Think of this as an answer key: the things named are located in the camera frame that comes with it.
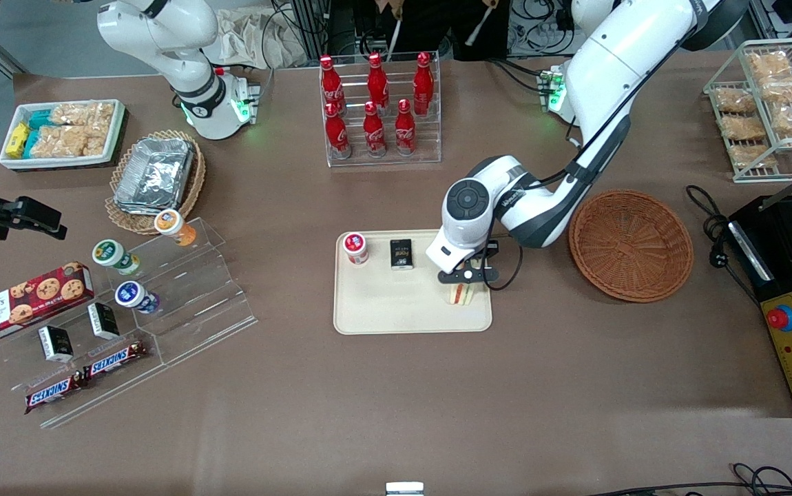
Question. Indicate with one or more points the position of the green lid yogurt cup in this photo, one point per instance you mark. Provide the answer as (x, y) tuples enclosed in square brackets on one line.
[(112, 253)]

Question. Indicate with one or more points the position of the black countertop appliance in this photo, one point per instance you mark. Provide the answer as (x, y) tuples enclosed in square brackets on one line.
[(782, 241)]

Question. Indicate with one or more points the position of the teal snack packet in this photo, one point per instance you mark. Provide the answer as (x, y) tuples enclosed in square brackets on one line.
[(31, 143), (39, 120)]

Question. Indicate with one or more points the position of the light oval wicker basket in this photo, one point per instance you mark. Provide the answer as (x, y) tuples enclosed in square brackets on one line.
[(193, 186)]

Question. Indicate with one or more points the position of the person in black clothing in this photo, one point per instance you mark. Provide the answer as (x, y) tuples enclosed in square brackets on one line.
[(437, 27)]

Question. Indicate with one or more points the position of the small white device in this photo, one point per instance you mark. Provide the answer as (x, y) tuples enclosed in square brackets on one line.
[(404, 489)]

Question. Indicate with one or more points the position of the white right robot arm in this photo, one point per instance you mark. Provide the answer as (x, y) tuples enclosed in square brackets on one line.
[(162, 27)]

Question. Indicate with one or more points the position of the red cola bottle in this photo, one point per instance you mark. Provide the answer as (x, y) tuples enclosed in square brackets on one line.
[(374, 132), (377, 81), (330, 83), (337, 134), (405, 129), (423, 81)]

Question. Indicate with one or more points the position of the red lid yogurt cup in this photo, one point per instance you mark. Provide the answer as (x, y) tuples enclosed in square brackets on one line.
[(355, 246)]

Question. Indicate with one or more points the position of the clear acrylic bottle rack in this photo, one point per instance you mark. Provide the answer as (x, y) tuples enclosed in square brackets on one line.
[(430, 138)]

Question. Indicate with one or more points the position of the triangular sandwich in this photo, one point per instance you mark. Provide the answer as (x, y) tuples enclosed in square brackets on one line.
[(462, 295)]

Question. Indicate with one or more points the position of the blue lid yogurt cup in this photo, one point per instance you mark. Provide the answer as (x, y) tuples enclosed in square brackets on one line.
[(133, 295)]

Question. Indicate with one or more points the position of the beige plastic tray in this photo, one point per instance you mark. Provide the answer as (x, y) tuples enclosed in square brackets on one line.
[(396, 303)]

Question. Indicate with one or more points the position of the brown round wicker basket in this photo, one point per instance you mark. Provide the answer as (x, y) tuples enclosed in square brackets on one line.
[(630, 248)]

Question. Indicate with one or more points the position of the crumpled beige paper bag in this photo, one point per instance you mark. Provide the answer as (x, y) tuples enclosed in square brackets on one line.
[(251, 38)]

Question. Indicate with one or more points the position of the yellow snack packet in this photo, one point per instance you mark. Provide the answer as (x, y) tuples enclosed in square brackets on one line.
[(17, 141)]

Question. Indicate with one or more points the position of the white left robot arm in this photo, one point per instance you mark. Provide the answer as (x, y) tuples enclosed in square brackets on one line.
[(609, 55)]

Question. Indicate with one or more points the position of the clear acrylic step display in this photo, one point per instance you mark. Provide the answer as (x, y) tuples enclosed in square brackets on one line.
[(203, 303)]

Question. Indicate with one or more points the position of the red Walkers cookie box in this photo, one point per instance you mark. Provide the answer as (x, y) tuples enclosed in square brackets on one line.
[(24, 303)]

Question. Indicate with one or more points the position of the aluminium foil container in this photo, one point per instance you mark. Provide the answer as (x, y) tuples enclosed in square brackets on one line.
[(155, 176)]

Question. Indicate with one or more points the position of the white rectangular snack tray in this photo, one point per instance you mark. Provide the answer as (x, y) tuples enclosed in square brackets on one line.
[(58, 162)]

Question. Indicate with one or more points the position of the Snickers chocolate bar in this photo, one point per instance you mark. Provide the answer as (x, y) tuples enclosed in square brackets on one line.
[(113, 359), (51, 394)]

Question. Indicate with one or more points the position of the orange lid yogurt cup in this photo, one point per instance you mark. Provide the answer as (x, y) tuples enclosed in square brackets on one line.
[(172, 224)]

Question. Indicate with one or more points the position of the small black box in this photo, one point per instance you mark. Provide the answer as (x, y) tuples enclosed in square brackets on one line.
[(56, 343), (104, 320), (401, 254)]

